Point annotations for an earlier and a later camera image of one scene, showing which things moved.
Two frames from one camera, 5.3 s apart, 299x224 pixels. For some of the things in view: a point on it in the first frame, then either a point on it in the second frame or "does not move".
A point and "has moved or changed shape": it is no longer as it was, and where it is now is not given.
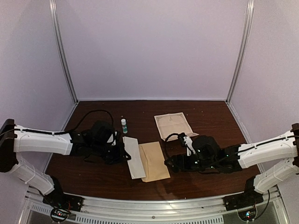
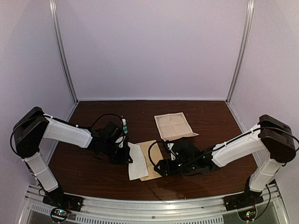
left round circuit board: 59,214 does not move
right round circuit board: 248,214 does not move
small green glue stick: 124,126 does not move
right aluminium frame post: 248,26 does not move
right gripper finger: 170,162 to 159,166
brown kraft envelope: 153,160 has moved or changed shape
